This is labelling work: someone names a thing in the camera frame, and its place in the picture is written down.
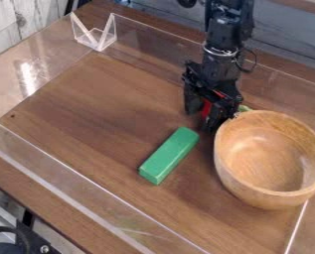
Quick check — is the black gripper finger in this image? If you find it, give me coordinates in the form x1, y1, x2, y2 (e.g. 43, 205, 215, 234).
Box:
204, 99, 238, 133
184, 84, 204, 115

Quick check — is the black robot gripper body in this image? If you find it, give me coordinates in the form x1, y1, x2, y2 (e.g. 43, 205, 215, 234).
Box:
183, 45, 243, 103

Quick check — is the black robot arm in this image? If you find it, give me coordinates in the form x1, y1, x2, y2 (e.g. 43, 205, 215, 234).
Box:
183, 0, 254, 133

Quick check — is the green rectangular block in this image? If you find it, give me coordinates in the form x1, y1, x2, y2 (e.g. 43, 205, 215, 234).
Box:
139, 127, 200, 186

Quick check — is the wooden bowl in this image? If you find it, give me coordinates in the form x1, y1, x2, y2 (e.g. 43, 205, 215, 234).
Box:
214, 110, 315, 209

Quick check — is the black metal clamp base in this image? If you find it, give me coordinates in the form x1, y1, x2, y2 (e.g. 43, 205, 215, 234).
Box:
0, 221, 64, 254

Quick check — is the clear acrylic enclosure wall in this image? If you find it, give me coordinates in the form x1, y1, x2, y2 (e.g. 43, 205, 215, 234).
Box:
0, 12, 315, 254

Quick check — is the black cable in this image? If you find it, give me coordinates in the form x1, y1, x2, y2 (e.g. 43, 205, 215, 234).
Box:
0, 224, 33, 254

